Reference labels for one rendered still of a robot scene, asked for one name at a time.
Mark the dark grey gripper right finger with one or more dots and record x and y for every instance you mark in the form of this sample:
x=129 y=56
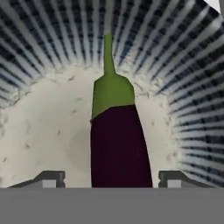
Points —
x=172 y=178

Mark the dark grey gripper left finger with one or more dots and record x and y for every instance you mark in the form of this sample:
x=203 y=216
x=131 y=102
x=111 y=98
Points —
x=51 y=178

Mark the purple eggplant with green stem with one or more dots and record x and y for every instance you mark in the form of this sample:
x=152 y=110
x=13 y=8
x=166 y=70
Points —
x=119 y=145

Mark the blue striped white bowl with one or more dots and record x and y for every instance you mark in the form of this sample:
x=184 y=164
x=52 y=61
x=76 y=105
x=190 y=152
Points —
x=43 y=87

